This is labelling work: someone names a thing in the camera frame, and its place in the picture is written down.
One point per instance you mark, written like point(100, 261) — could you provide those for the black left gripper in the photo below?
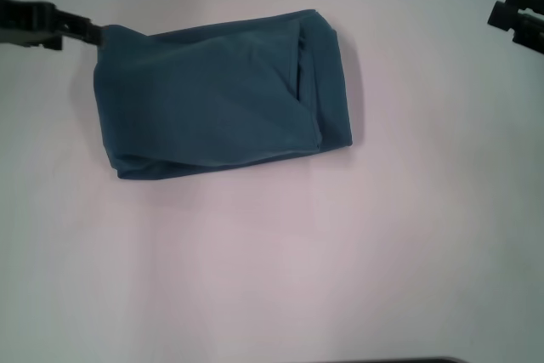
point(25, 18)

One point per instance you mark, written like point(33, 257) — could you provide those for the blue t-shirt with pink print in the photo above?
point(221, 95)

